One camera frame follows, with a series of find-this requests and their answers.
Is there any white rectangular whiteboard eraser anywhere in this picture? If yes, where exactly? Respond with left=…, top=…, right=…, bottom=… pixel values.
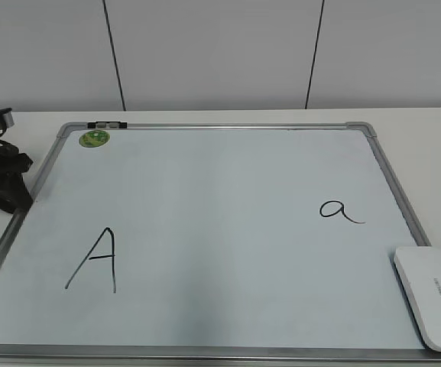
left=394, top=246, right=441, bottom=352

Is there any green round magnet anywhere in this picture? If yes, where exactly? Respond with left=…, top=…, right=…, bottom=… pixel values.
left=79, top=130, right=110, bottom=148

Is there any black and grey marker clip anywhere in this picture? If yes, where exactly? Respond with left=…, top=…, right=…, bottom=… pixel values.
left=87, top=121, right=128, bottom=129

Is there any whiteboard with grey frame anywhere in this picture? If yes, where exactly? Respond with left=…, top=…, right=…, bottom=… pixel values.
left=0, top=122, right=441, bottom=366

